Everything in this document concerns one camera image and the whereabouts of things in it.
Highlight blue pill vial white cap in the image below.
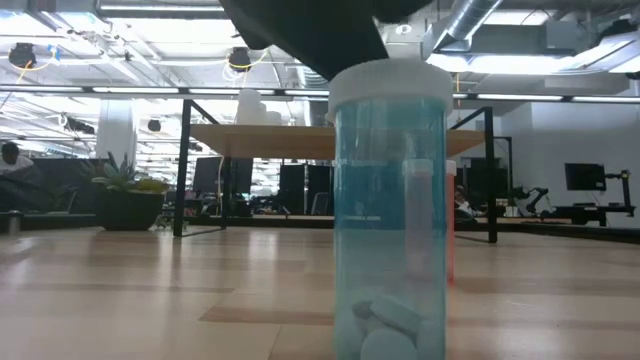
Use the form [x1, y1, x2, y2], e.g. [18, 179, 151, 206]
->
[327, 58, 455, 360]

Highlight small green plant sprig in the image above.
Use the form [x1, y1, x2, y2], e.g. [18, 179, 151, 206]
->
[91, 152, 171, 232]

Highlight black metal table frame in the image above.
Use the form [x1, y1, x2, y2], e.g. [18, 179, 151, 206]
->
[0, 212, 640, 246]

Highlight black background desk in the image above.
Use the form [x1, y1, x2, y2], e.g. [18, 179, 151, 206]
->
[552, 202, 637, 227]

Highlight silver ventilation duct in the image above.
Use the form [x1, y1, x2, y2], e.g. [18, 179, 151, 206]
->
[422, 0, 504, 56]

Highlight wooden shelf black metal legs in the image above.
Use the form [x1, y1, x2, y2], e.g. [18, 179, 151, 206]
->
[172, 98, 501, 245]

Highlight dark background monitor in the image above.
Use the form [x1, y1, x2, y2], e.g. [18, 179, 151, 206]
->
[278, 163, 306, 216]
[193, 156, 224, 195]
[305, 164, 334, 216]
[230, 157, 255, 196]

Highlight black monitor on stand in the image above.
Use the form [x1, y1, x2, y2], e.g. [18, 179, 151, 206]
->
[564, 162, 608, 192]

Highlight orange pill vial white cap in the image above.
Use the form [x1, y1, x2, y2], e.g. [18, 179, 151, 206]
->
[445, 159, 458, 286]

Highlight person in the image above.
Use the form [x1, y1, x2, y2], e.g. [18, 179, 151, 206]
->
[0, 141, 36, 177]
[453, 184, 481, 219]

